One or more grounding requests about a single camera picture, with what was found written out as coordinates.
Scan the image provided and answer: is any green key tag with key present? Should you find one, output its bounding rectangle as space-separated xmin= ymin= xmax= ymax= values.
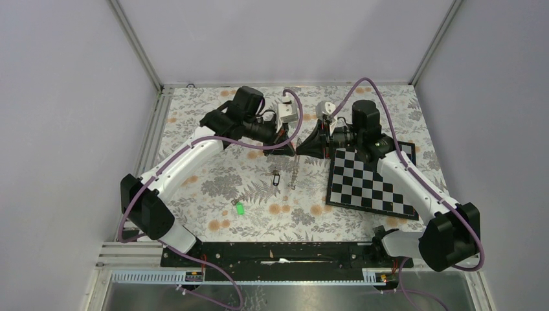
xmin=231 ymin=199 xmax=245 ymax=215

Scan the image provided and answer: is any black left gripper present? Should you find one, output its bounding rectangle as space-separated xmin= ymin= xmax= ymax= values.
xmin=243 ymin=115 xmax=295 ymax=156

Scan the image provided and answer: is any silver carabiner keyring with chain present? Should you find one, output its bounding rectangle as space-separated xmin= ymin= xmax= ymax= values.
xmin=287 ymin=155 xmax=300 ymax=190

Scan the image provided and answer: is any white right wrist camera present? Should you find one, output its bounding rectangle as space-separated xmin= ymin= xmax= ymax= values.
xmin=315 ymin=101 xmax=336 ymax=122

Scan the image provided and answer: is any black key tag with key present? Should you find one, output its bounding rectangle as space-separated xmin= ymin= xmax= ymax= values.
xmin=272 ymin=170 xmax=280 ymax=187

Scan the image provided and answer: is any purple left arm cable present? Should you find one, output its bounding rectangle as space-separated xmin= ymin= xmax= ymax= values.
xmin=117 ymin=89 xmax=304 ymax=311

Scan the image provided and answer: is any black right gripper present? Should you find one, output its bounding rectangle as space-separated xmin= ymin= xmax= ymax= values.
xmin=296 ymin=120 xmax=363 ymax=161

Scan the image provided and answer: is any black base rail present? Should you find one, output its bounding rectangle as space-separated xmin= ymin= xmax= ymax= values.
xmin=160 ymin=242 xmax=414 ymax=282

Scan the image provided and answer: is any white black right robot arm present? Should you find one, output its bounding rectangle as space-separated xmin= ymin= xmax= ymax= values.
xmin=296 ymin=100 xmax=484 ymax=271

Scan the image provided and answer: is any white slotted cable duct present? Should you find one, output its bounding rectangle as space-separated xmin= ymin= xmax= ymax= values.
xmin=111 ymin=269 xmax=387 ymax=286

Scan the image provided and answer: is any black white checkerboard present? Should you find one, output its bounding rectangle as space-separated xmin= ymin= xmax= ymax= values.
xmin=326 ymin=147 xmax=419 ymax=220

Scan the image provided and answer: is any floral patterned table mat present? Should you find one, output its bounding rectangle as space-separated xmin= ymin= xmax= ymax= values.
xmin=168 ymin=83 xmax=447 ymax=242

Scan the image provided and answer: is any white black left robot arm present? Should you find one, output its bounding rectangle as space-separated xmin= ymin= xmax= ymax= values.
xmin=118 ymin=86 xmax=303 ymax=266

